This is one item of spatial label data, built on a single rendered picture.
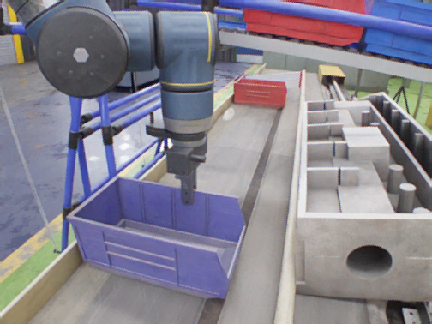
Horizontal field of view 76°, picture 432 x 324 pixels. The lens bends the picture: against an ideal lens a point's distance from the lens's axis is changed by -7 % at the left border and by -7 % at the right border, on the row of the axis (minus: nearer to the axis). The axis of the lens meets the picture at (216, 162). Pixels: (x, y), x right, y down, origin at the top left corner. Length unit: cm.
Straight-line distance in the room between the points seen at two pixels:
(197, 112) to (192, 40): 13
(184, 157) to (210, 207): 17
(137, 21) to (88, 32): 19
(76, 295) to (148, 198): 27
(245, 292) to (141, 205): 33
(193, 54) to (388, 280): 56
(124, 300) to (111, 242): 12
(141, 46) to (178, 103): 12
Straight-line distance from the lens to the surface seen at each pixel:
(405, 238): 60
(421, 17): 86
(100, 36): 38
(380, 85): 728
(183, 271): 60
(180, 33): 55
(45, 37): 39
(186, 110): 57
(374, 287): 67
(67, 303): 70
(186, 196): 69
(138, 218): 81
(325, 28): 81
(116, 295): 68
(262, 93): 196
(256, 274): 70
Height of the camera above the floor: 126
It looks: 26 degrees down
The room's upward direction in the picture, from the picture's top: 1 degrees clockwise
